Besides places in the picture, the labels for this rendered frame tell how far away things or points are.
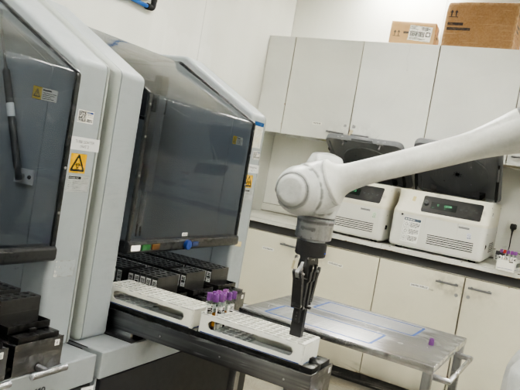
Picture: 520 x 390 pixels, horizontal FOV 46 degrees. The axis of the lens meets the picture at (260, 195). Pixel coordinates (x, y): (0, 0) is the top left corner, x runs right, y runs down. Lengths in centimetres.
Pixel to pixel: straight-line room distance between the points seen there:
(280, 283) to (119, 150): 260
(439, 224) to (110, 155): 250
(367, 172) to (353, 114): 295
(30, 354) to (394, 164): 87
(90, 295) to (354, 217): 247
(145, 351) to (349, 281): 231
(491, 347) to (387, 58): 193
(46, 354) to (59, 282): 19
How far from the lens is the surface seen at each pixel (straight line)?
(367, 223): 383
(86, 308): 165
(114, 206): 164
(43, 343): 145
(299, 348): 147
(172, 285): 191
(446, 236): 373
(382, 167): 129
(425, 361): 172
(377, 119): 416
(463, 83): 408
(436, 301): 375
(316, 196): 125
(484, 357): 377
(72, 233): 155
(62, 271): 155
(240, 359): 153
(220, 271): 214
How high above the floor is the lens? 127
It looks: 3 degrees down
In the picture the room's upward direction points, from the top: 10 degrees clockwise
